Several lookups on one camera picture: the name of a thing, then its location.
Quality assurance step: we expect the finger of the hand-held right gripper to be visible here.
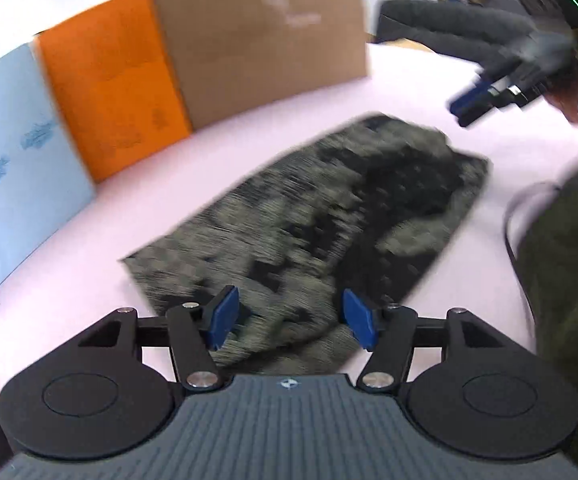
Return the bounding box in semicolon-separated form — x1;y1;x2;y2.
446;80;526;128
474;57;526;90

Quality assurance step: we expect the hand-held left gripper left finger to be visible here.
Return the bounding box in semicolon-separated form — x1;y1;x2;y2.
76;285;242;392

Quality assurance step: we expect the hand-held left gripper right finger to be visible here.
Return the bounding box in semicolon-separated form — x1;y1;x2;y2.
341;288;512;393

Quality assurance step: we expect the black floral lace garment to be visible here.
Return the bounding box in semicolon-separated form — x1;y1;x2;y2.
119;114;491;376

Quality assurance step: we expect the person's right hand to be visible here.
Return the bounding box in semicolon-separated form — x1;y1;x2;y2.
544;55;578;128

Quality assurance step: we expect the dark grey seat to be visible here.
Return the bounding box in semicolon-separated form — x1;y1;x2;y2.
376;0;537;63

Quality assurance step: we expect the person's olive green clothing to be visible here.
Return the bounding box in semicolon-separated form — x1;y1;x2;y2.
514;130;578;480

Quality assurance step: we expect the brown cardboard box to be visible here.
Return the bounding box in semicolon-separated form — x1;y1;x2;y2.
154;0;370;131

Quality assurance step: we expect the light blue printed box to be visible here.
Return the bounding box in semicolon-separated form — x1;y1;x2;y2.
0;42;97;318

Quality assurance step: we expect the orange printed box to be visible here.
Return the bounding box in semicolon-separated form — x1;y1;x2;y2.
34;0;193;184

